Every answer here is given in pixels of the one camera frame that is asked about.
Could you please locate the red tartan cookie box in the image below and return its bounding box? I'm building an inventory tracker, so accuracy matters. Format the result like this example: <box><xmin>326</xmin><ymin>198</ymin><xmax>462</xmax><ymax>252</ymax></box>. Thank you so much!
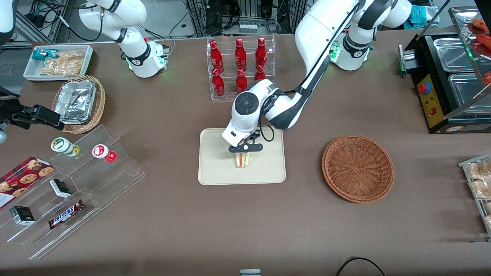
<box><xmin>0</xmin><ymin>156</ymin><xmax>54</xmax><ymax>209</ymax></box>

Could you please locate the teal plastic bag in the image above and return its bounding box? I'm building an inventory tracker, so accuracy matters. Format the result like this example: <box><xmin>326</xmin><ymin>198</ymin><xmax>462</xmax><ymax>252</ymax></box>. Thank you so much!
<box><xmin>409</xmin><ymin>5</ymin><xmax>438</xmax><ymax>30</ymax></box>

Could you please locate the black looped gripper cable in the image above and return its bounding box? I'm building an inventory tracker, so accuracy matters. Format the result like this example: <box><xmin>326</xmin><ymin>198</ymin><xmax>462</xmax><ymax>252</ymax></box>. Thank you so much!
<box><xmin>259</xmin><ymin>126</ymin><xmax>275</xmax><ymax>143</ymax></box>

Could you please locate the tray of packaged bread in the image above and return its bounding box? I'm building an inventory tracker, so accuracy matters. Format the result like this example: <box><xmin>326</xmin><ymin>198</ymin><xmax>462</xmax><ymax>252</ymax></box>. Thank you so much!
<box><xmin>458</xmin><ymin>153</ymin><xmax>491</xmax><ymax>242</ymax></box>

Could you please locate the brown round wicker basket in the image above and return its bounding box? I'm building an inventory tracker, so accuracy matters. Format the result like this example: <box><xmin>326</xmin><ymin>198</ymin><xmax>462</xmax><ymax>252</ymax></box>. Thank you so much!
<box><xmin>321</xmin><ymin>134</ymin><xmax>395</xmax><ymax>204</ymax></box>

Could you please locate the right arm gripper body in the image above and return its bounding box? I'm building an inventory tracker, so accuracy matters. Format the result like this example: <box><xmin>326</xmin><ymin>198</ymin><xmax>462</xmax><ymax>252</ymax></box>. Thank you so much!
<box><xmin>0</xmin><ymin>87</ymin><xmax>37</xmax><ymax>129</ymax></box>

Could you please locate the small black carton box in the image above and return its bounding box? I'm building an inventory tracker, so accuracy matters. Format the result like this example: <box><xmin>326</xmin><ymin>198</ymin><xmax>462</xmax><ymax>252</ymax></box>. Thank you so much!
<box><xmin>49</xmin><ymin>179</ymin><xmax>72</xmax><ymax>199</ymax></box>
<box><xmin>10</xmin><ymin>206</ymin><xmax>36</xmax><ymax>225</ymax></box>

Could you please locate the black floor cable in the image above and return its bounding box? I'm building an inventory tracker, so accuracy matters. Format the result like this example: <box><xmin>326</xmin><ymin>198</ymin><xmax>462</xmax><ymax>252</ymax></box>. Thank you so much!
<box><xmin>336</xmin><ymin>256</ymin><xmax>386</xmax><ymax>276</ymax></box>

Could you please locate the white plastic snack bin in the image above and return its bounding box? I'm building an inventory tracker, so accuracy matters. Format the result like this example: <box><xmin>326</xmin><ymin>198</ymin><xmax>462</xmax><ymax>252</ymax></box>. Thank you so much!
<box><xmin>23</xmin><ymin>44</ymin><xmax>94</xmax><ymax>82</ymax></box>

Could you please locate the light wicker basket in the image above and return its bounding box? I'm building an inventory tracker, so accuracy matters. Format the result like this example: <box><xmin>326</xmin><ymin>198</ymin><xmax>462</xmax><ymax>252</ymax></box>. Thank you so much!
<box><xmin>51</xmin><ymin>75</ymin><xmax>106</xmax><ymax>134</ymax></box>

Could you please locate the clear acrylic bottle rack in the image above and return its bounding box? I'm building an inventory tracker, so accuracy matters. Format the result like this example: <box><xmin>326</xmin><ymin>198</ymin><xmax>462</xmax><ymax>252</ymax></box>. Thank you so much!
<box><xmin>206</xmin><ymin>34</ymin><xmax>276</xmax><ymax>101</ymax></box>

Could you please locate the triangle sandwich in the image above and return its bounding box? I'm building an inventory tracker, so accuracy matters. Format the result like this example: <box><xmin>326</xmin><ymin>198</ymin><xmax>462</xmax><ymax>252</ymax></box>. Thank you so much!
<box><xmin>235</xmin><ymin>152</ymin><xmax>252</xmax><ymax>169</ymax></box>

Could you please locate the wrapped bread piece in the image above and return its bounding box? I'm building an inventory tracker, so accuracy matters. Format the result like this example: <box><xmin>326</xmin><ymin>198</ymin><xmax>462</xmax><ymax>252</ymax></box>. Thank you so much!
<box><xmin>469</xmin><ymin>179</ymin><xmax>491</xmax><ymax>199</ymax></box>
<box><xmin>466</xmin><ymin>159</ymin><xmax>491</xmax><ymax>181</ymax></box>

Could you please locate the black food warmer cabinet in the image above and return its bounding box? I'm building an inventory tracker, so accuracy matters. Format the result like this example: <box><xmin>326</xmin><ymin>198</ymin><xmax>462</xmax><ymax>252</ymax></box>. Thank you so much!
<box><xmin>398</xmin><ymin>6</ymin><xmax>491</xmax><ymax>135</ymax></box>

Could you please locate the stainless steel food pan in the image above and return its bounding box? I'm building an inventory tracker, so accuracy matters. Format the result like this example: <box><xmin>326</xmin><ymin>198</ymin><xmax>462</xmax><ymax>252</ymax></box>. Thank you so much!
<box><xmin>433</xmin><ymin>37</ymin><xmax>477</xmax><ymax>73</ymax></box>
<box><xmin>448</xmin><ymin>73</ymin><xmax>491</xmax><ymax>108</ymax></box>

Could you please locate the aluminium foil container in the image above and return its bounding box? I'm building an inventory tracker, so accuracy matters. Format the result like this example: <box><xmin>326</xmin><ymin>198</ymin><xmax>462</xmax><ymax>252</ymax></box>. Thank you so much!
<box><xmin>54</xmin><ymin>80</ymin><xmax>97</xmax><ymax>125</ymax></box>

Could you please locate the clear acrylic stepped shelf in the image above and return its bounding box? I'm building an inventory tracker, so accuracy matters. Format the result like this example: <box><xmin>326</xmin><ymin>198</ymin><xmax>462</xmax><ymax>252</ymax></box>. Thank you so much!
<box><xmin>0</xmin><ymin>124</ymin><xmax>147</xmax><ymax>261</ymax></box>

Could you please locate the Snickers chocolate bar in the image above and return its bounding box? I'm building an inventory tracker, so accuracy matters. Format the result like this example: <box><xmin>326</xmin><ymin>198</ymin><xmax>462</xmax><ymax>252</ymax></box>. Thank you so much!
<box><xmin>48</xmin><ymin>200</ymin><xmax>86</xmax><ymax>230</ymax></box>

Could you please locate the clear bag of crackers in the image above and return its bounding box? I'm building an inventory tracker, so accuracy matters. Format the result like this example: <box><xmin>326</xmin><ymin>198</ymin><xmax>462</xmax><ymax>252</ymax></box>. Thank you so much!
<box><xmin>40</xmin><ymin>59</ymin><xmax>84</xmax><ymax>76</ymax></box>
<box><xmin>58</xmin><ymin>51</ymin><xmax>86</xmax><ymax>62</ymax></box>

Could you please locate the teal snack packet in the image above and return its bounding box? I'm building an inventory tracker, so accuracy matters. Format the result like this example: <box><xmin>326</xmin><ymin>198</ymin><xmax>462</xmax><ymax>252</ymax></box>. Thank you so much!
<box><xmin>31</xmin><ymin>49</ymin><xmax>58</xmax><ymax>61</ymax></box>

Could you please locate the beige rectangular serving tray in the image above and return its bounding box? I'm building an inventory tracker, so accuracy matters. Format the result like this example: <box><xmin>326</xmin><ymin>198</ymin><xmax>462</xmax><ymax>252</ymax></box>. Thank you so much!
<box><xmin>198</xmin><ymin>128</ymin><xmax>287</xmax><ymax>186</ymax></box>

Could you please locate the green sunflower yogurt cup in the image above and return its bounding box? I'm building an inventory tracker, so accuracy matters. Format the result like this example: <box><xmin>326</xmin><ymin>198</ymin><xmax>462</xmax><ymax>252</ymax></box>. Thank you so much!
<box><xmin>51</xmin><ymin>137</ymin><xmax>81</xmax><ymax>157</ymax></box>

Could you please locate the red lidded yogurt cup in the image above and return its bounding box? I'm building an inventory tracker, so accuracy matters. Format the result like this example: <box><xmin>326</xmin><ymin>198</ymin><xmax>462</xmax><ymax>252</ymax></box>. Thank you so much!
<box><xmin>92</xmin><ymin>144</ymin><xmax>117</xmax><ymax>163</ymax></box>

